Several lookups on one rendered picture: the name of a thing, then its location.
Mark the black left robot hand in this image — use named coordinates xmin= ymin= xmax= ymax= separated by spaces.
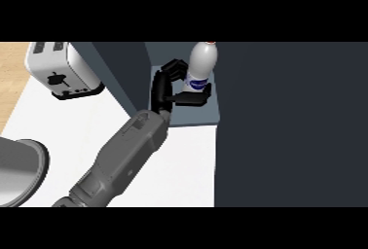
xmin=149 ymin=58 xmax=213 ymax=115

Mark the white water bottle blue label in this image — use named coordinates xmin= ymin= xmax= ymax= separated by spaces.
xmin=183 ymin=41 xmax=220 ymax=93

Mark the dark grey cabinet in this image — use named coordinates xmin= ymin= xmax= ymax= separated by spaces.
xmin=71 ymin=42 xmax=222 ymax=127

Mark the dark grey cabinet door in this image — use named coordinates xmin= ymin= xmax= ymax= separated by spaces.
xmin=213 ymin=42 xmax=368 ymax=208

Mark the white toaster black base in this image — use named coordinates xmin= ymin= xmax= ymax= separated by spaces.
xmin=25 ymin=42 xmax=106 ymax=101

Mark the grey steel sink basin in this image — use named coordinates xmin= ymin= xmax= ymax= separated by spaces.
xmin=0 ymin=135 xmax=50 ymax=208

